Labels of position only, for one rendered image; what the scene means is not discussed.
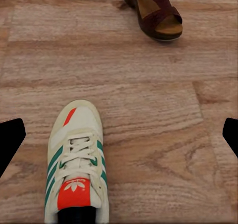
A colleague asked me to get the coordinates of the gym shoe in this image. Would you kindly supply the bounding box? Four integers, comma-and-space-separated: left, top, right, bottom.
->
44, 99, 109, 224

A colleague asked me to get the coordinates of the sandal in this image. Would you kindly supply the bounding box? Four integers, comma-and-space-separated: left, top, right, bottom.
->
125, 0, 183, 41

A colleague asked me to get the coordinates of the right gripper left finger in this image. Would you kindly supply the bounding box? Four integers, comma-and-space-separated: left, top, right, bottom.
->
0, 118, 26, 177

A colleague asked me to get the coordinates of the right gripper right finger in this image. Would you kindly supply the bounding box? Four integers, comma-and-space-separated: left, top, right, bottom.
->
222, 118, 238, 157

